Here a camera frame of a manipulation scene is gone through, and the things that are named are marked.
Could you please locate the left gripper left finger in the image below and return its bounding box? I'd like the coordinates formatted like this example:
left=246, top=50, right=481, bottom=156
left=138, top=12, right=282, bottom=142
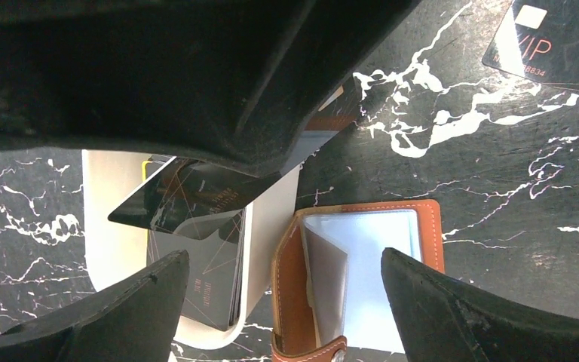
left=0, top=250, right=189, bottom=361

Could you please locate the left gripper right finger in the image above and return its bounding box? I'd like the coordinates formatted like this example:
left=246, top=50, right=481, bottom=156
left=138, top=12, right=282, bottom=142
left=381, top=248, right=579, bottom=361

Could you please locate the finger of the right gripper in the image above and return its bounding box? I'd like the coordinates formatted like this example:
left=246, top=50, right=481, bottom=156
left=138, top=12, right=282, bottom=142
left=0, top=1, right=416, bottom=176

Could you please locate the white oblong tray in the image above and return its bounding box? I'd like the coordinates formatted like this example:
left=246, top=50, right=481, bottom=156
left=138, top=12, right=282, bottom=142
left=81, top=150, right=300, bottom=350

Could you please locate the brown leather card holder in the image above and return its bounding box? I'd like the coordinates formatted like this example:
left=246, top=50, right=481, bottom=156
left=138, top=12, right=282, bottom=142
left=271, top=199, right=445, bottom=361

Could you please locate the black vip card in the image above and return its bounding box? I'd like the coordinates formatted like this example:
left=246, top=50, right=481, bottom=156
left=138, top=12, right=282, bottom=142
left=482, top=0, right=579, bottom=95
left=108, top=155, right=281, bottom=240

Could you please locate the black card stack near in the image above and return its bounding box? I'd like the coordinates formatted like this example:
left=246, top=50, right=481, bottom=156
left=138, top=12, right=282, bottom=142
left=147, top=209, right=245, bottom=330

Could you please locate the black VIP card on mat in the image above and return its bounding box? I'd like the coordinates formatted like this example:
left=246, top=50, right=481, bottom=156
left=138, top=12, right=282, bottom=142
left=482, top=0, right=579, bottom=95

